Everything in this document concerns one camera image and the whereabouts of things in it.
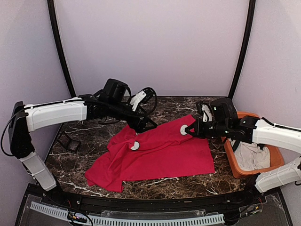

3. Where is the round brooch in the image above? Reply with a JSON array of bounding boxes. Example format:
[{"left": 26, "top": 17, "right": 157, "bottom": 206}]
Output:
[
  {"left": 180, "top": 125, "right": 188, "bottom": 136},
  {"left": 130, "top": 141, "right": 140, "bottom": 151}
]

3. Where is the black left frame post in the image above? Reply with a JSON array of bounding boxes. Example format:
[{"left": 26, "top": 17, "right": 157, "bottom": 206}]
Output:
[{"left": 47, "top": 0, "right": 76, "bottom": 97}]

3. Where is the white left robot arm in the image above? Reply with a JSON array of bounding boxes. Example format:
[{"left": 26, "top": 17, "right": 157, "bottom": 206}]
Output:
[{"left": 1, "top": 79, "right": 158, "bottom": 205}]

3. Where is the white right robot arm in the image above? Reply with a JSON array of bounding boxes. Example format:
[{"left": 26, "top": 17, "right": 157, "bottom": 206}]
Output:
[{"left": 181, "top": 98, "right": 301, "bottom": 204}]

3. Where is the magenta t-shirt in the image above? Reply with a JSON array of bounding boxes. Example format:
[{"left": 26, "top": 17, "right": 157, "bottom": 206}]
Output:
[{"left": 85, "top": 115, "right": 215, "bottom": 193}]

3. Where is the black right frame post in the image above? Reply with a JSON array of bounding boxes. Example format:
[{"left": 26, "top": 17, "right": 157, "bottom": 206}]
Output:
[{"left": 228, "top": 0, "right": 256, "bottom": 99}]

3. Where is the white garment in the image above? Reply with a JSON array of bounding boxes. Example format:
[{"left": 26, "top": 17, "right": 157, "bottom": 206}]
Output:
[{"left": 230, "top": 140, "right": 270, "bottom": 171}]

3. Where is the black frame post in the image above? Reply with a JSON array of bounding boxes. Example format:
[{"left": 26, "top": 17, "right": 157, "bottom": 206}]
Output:
[
  {"left": 47, "top": 0, "right": 76, "bottom": 97},
  {"left": 228, "top": 0, "right": 256, "bottom": 99}
]

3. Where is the white slotted cable duct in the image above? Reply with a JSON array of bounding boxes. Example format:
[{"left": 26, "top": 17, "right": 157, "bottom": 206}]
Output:
[{"left": 30, "top": 202, "right": 225, "bottom": 226}]

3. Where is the black front rail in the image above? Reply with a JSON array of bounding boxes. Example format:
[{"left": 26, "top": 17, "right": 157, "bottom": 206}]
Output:
[{"left": 25, "top": 183, "right": 280, "bottom": 214}]

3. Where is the black brooch display box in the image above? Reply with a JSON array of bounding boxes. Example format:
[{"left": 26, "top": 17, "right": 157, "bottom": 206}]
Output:
[{"left": 58, "top": 132, "right": 81, "bottom": 153}]

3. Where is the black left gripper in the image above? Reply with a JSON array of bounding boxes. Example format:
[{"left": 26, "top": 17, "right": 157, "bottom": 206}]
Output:
[{"left": 108, "top": 99, "right": 158, "bottom": 133}]

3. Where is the orange plastic basket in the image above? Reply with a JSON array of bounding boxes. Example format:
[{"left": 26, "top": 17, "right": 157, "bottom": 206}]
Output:
[{"left": 222, "top": 112, "right": 285, "bottom": 179}]

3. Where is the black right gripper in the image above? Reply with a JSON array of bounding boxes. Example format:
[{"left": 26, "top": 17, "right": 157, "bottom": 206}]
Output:
[{"left": 186, "top": 117, "right": 230, "bottom": 138}]

